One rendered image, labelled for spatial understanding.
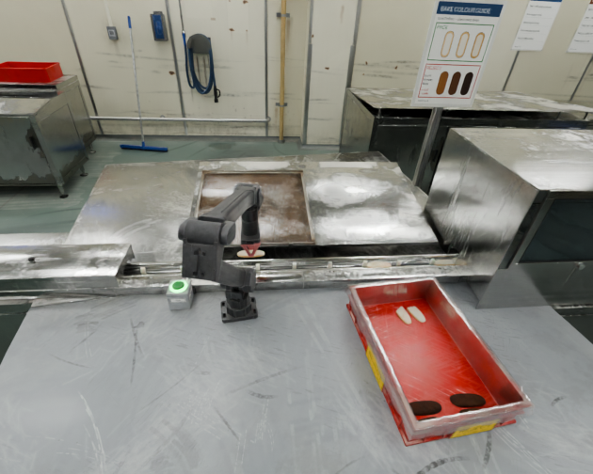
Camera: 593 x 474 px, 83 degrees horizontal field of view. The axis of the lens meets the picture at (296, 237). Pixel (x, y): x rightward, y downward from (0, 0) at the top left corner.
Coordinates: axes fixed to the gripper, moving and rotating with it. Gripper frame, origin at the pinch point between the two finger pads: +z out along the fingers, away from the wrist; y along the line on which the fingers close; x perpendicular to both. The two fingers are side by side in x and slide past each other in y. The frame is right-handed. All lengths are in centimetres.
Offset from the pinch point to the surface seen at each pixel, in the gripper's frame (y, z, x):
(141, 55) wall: 370, -6, 134
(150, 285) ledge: -8.6, 7.1, 35.1
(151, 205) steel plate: 53, 12, 51
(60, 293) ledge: -9, 9, 65
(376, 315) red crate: -23, 11, -43
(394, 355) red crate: -39, 11, -44
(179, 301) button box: -16.7, 7.1, 23.8
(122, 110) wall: 369, 58, 172
